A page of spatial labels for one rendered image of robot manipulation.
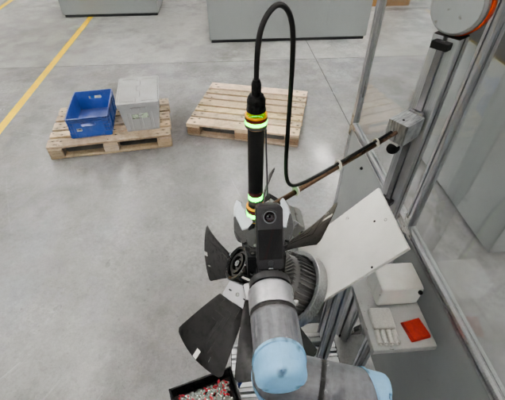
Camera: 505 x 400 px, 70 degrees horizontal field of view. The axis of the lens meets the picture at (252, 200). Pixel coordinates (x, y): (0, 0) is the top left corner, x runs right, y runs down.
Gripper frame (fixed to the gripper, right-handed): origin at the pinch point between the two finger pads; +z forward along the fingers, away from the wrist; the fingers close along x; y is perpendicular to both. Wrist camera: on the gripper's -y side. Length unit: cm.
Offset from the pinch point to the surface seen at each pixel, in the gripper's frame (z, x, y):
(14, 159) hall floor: 253, -222, 159
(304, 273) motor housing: 16, 17, 48
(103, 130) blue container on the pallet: 268, -133, 139
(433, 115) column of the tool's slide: 45, 60, 8
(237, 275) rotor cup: 12.5, -5.7, 42.1
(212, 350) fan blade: 0, -15, 65
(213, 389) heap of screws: -6, -16, 80
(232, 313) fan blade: 8, -8, 57
